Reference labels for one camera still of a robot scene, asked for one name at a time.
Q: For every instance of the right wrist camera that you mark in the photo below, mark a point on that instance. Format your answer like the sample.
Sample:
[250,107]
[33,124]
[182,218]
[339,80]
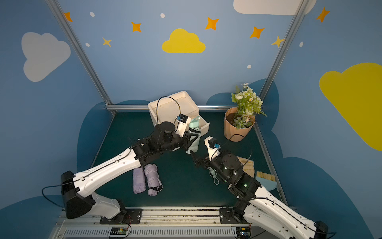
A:
[213,147]

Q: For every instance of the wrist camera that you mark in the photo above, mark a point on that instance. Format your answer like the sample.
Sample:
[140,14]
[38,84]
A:
[183,122]
[213,147]

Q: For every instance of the terracotta flower pot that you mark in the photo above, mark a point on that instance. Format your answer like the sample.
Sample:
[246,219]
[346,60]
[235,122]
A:
[237,126]

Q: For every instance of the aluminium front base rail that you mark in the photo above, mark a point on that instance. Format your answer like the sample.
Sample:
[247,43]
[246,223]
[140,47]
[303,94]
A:
[160,223]

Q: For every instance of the aluminium left corner post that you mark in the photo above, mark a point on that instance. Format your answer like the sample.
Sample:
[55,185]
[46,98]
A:
[75,43]

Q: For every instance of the white drawer cabinet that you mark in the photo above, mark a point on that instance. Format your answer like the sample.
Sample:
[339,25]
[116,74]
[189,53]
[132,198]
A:
[168,108]

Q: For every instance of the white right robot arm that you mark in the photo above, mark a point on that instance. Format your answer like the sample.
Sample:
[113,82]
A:
[256,205]

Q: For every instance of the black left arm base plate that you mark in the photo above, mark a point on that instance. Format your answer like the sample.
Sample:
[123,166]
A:
[128,216]

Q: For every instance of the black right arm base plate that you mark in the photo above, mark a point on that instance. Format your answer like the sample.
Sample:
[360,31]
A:
[230,216]

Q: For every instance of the aluminium corner post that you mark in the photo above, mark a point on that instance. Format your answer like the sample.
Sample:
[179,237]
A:
[75,43]
[290,34]

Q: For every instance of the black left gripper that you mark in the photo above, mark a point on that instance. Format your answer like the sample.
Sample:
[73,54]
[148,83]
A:
[187,139]

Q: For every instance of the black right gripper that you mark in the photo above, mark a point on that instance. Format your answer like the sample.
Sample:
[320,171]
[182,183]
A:
[203,161]

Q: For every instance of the aluminium right corner post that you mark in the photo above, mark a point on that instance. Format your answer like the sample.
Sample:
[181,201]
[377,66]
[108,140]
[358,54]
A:
[290,34]

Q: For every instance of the light blue hand brush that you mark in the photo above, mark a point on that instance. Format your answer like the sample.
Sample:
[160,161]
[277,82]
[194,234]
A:
[266,180]

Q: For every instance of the white green artificial flowers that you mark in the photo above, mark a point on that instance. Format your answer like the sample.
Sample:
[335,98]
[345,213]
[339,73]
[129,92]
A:
[247,101]

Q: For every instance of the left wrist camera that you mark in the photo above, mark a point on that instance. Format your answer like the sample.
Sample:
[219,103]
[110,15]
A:
[183,122]

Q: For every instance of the mint green umbrella with loop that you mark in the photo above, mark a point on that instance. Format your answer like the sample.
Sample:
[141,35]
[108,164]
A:
[213,174]

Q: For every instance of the lilac umbrella with strap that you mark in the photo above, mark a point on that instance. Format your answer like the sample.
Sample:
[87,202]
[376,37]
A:
[139,182]

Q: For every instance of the beige work glove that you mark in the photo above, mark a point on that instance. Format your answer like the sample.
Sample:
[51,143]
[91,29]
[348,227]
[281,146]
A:
[248,166]

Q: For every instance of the aluminium back frame rail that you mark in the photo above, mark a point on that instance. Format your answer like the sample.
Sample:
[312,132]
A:
[146,107]

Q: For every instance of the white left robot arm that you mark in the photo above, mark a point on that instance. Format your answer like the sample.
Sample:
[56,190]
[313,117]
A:
[79,190]

